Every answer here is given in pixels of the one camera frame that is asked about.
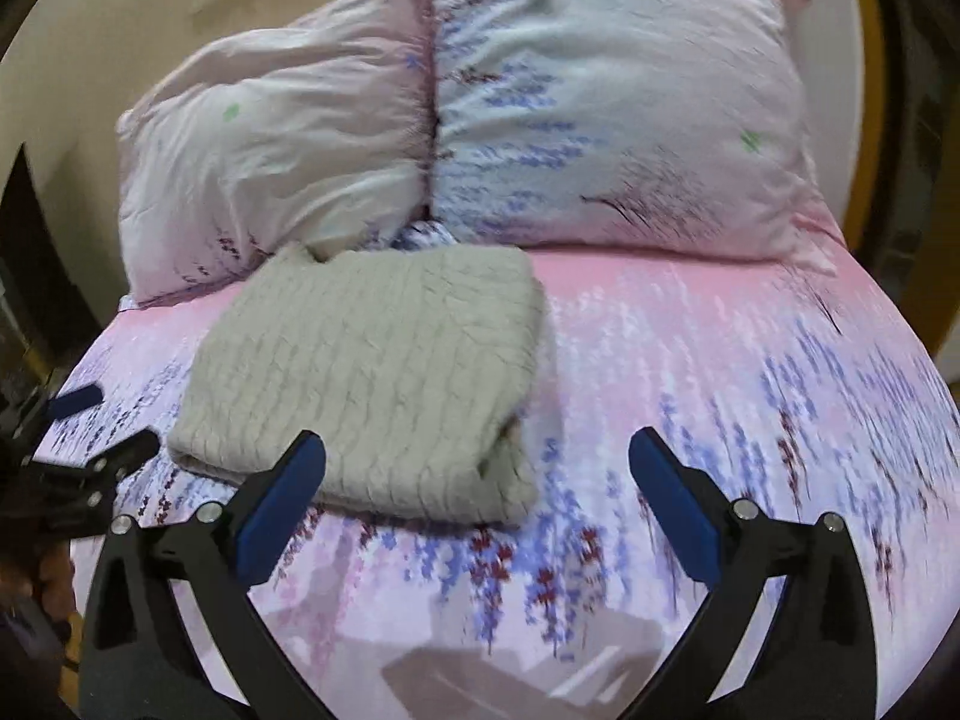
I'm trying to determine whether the lavender floral print pillow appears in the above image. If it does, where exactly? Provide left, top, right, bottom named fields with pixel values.
left=424, top=0, right=841, bottom=263

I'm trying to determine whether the beige knitted sweater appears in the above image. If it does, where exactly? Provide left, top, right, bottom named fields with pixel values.
left=165, top=244, right=548, bottom=527

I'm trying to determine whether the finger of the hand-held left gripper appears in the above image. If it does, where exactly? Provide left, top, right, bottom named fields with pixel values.
left=41, top=384, right=106, bottom=421
left=30, top=431, right=162, bottom=500

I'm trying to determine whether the pale pink pillow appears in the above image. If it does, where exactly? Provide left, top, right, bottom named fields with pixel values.
left=116, top=0, right=443, bottom=308

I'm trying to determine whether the dark wooden furniture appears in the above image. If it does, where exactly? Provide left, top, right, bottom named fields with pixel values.
left=0, top=142, right=106, bottom=391

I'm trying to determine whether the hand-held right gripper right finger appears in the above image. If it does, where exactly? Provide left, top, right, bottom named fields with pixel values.
left=628, top=426, right=878, bottom=720

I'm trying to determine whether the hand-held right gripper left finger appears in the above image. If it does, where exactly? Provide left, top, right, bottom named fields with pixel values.
left=79, top=429, right=329, bottom=720

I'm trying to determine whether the person's left hand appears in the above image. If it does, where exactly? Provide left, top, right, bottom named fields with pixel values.
left=0, top=540, right=80, bottom=620

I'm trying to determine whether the pink floral bed sheet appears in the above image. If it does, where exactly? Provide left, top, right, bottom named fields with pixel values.
left=30, top=225, right=960, bottom=720

